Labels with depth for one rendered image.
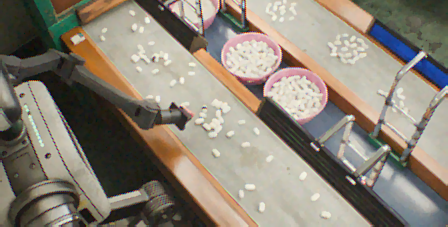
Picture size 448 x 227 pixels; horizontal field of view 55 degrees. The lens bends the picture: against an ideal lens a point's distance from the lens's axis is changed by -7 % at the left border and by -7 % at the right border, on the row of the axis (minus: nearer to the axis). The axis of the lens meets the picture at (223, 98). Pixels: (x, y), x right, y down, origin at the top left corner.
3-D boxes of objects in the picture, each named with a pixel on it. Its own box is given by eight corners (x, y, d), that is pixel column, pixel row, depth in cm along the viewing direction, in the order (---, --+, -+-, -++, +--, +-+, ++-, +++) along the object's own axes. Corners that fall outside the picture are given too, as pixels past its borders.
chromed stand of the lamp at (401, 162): (402, 171, 177) (437, 107, 140) (365, 139, 186) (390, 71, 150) (429, 143, 183) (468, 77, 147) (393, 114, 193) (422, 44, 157)
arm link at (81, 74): (56, 77, 172) (66, 52, 169) (66, 77, 177) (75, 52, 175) (143, 134, 160) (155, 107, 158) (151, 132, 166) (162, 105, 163)
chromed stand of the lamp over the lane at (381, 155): (333, 236, 163) (356, 184, 127) (296, 199, 173) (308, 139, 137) (367, 204, 170) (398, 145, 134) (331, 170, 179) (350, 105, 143)
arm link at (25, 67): (45, 66, 176) (53, 43, 174) (74, 81, 176) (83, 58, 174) (-19, 85, 133) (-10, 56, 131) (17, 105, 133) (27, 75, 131)
